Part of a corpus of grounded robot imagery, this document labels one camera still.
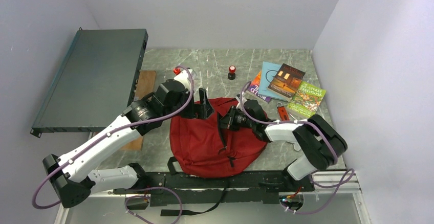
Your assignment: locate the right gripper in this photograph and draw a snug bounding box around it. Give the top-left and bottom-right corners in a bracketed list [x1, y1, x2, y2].
[214, 106, 255, 132]

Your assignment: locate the orange handled adjustable wrench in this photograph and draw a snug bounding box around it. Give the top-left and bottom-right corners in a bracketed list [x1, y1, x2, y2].
[276, 102, 303, 152]

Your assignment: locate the dark house cover book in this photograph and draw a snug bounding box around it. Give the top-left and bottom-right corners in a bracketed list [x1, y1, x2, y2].
[267, 63, 305, 101]

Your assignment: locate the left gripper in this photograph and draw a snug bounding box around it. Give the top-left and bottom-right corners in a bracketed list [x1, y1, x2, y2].
[163, 87, 214, 120]

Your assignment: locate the green Treehouse book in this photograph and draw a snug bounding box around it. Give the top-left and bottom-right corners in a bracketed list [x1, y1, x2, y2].
[287, 81, 327, 118]

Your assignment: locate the purple Roald Dahl book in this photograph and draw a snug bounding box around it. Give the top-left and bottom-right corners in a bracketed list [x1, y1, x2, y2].
[246, 71, 272, 104]

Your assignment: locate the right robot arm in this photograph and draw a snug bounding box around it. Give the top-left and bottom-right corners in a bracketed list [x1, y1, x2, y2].
[218, 100, 348, 191]

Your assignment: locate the light blue booklet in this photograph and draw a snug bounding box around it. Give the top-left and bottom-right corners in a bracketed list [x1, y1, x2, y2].
[259, 61, 285, 101]

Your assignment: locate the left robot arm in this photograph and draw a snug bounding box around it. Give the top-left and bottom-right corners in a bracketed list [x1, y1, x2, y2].
[42, 79, 214, 208]

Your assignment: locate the wooden board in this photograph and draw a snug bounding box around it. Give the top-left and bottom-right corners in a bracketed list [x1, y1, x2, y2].
[120, 70, 157, 151]

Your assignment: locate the red black stamp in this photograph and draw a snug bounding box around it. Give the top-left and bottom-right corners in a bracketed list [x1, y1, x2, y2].
[227, 65, 236, 80]

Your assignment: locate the red backpack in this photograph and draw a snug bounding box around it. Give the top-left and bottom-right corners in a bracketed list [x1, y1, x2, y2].
[167, 98, 267, 178]

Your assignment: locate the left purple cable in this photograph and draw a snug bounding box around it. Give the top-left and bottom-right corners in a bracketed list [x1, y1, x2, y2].
[31, 65, 196, 224]

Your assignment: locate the dark grey rack server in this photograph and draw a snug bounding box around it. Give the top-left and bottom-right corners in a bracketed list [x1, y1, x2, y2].
[30, 29, 148, 137]

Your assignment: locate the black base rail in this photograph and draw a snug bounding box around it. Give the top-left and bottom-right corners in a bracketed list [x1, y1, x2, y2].
[112, 170, 316, 206]

